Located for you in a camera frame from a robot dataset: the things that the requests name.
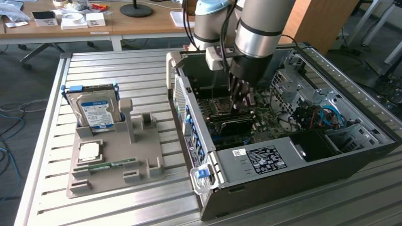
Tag loose green RAM stick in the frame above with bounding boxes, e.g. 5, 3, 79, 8
73, 158, 139, 171

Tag blue wire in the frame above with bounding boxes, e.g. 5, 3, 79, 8
314, 105, 349, 129

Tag flat white box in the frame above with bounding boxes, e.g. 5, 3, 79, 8
60, 21, 89, 30

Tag black graphics card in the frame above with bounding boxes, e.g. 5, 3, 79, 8
219, 118, 254, 138

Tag white paper stack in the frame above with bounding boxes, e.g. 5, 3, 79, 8
170, 10, 195, 28

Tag silver CPU chip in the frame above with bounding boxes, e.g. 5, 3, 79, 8
77, 142, 101, 162

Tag white box with black top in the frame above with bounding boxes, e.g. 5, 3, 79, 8
32, 11, 59, 27

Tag red wire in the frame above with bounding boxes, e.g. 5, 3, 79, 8
308, 109, 330, 129

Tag metal CPU socket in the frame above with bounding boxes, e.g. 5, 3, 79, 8
208, 97, 235, 116

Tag clear plastic bag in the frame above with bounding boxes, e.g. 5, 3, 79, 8
0, 0, 31, 22

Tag grey power supply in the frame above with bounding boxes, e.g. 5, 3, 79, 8
215, 137, 307, 186

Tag blue floor cable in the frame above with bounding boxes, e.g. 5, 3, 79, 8
0, 113, 25, 203

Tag black round lamp base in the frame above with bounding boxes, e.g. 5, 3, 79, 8
120, 0, 155, 18

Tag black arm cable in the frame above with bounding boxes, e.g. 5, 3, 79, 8
183, 0, 240, 72

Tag black open PC case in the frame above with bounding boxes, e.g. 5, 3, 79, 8
166, 42, 399, 222

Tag white desk frame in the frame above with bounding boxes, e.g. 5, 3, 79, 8
344, 0, 402, 64

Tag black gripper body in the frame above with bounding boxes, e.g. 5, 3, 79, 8
228, 52, 275, 83

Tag blue case latch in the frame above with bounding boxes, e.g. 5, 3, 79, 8
194, 164, 211, 182

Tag orange small item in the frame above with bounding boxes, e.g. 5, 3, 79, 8
89, 2, 109, 12

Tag green motherboard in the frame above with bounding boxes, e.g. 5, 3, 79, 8
196, 83, 302, 151

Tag wooden desk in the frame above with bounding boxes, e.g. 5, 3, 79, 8
0, 0, 286, 69

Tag black cable over case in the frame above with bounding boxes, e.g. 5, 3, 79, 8
280, 34, 315, 50

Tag white floor cable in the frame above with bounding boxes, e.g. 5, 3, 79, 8
0, 98, 49, 113

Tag white labelled box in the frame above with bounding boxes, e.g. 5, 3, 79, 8
84, 12, 105, 28

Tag silver disk bay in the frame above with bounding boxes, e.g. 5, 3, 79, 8
324, 123, 381, 153

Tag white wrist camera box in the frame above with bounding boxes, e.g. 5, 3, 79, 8
204, 46, 235, 71

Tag white tape roll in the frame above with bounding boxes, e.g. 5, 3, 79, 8
63, 13, 84, 24

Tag wooden cabinet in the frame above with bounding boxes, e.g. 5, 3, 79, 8
279, 0, 361, 55

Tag grey parts rack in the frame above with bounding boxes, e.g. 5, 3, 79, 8
64, 98, 167, 200

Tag hard disk with blue carrier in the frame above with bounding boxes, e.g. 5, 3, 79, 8
60, 82, 125, 134

